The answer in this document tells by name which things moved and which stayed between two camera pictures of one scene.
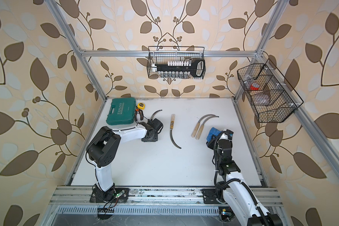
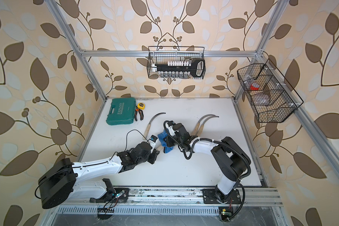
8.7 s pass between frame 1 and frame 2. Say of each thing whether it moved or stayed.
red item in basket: stayed
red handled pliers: stayed
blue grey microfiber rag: moved
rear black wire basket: stayed
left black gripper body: moved
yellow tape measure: stayed
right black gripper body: moved
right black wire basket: stayed
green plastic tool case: stayed
